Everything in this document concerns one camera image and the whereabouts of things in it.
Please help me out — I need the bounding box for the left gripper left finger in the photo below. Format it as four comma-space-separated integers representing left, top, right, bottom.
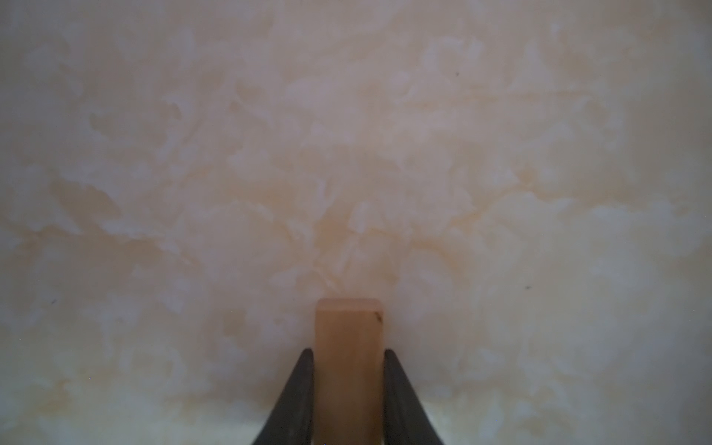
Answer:
252, 349, 314, 445

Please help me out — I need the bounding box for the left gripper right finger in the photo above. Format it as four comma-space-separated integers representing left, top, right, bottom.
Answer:
383, 349, 443, 445

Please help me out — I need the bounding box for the natural wood block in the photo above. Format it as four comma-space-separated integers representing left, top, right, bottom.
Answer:
313, 298, 385, 445

